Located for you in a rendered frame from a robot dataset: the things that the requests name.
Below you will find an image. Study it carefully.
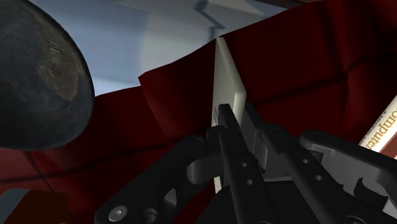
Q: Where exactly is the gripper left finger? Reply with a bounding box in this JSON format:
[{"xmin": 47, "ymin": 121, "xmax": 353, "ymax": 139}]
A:
[{"xmin": 94, "ymin": 104, "xmax": 277, "ymax": 224}]

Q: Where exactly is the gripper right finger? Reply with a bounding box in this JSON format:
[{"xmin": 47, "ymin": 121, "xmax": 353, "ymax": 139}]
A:
[{"xmin": 241, "ymin": 103, "xmax": 397, "ymax": 224}]

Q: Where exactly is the white slab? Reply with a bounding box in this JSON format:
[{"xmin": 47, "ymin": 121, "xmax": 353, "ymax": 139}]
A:
[{"xmin": 211, "ymin": 36, "xmax": 247, "ymax": 193}]

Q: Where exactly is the white book with brown lettering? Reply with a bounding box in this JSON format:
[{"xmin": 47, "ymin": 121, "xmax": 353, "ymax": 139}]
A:
[{"xmin": 358, "ymin": 94, "xmax": 397, "ymax": 160}]

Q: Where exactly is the dark grey mottled round thing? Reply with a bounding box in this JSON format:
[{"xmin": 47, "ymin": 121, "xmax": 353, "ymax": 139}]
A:
[{"xmin": 0, "ymin": 0, "xmax": 95, "ymax": 152}]

